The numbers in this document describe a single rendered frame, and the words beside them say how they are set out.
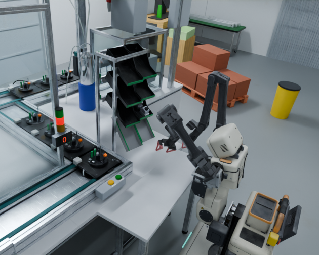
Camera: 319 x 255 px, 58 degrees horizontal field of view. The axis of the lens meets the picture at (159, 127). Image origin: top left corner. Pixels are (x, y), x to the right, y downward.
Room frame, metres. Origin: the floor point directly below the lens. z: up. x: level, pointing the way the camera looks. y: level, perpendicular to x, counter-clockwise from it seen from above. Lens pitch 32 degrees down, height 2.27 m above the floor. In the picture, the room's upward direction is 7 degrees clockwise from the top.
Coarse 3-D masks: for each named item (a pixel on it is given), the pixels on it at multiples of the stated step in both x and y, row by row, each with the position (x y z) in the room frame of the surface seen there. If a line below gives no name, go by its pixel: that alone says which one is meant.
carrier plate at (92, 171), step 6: (96, 150) 1.69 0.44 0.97; (102, 150) 1.70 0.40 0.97; (84, 156) 1.60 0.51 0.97; (108, 156) 1.63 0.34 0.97; (84, 162) 1.54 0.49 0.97; (108, 162) 1.57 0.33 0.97; (114, 162) 1.57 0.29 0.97; (120, 162) 1.59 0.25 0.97; (84, 168) 1.47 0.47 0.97; (90, 168) 1.48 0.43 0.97; (96, 168) 1.49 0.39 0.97; (102, 168) 1.50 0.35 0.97; (108, 168) 1.50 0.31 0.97; (90, 174) 1.44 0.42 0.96; (96, 174) 1.43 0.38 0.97; (102, 174) 1.44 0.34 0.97
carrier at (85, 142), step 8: (72, 136) 1.83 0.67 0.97; (80, 136) 1.85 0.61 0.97; (64, 144) 1.69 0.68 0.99; (72, 144) 1.70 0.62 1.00; (80, 144) 1.71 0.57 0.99; (88, 144) 1.75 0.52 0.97; (64, 152) 1.62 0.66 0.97; (72, 152) 1.63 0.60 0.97; (80, 152) 1.64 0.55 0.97; (88, 152) 1.67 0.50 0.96; (72, 160) 1.55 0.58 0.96
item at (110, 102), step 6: (108, 96) 1.84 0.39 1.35; (108, 102) 1.84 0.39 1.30; (120, 102) 1.90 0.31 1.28; (120, 108) 1.84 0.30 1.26; (126, 108) 1.87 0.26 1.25; (132, 108) 1.85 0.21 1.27; (120, 114) 1.79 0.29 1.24; (126, 114) 1.81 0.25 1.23; (132, 114) 1.84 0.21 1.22; (120, 120) 1.74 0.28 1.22; (126, 120) 1.76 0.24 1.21; (132, 120) 1.78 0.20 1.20; (138, 120) 1.80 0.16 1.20; (126, 126) 1.69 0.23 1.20
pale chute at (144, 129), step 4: (144, 120) 1.98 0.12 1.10; (136, 124) 1.91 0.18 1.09; (140, 124) 1.93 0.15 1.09; (144, 124) 1.95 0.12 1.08; (148, 124) 1.94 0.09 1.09; (136, 128) 1.85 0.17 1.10; (140, 128) 1.91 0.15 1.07; (144, 128) 1.93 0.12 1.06; (148, 128) 1.94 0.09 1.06; (140, 132) 1.88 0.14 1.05; (144, 132) 1.90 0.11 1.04; (148, 132) 1.92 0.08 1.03; (152, 132) 1.90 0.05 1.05; (140, 136) 1.86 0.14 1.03; (144, 136) 1.88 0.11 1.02; (148, 136) 1.90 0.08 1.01; (152, 136) 1.90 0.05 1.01; (144, 140) 1.85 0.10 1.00
